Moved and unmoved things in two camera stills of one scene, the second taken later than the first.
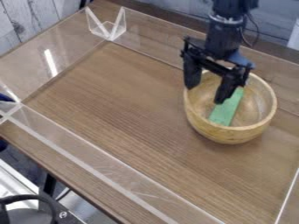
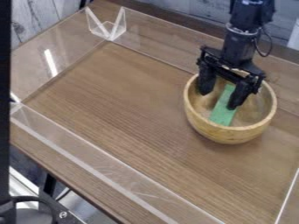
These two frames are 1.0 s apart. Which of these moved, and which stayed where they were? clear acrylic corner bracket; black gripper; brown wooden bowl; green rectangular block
Moved: black gripper
Stayed: clear acrylic corner bracket; brown wooden bowl; green rectangular block
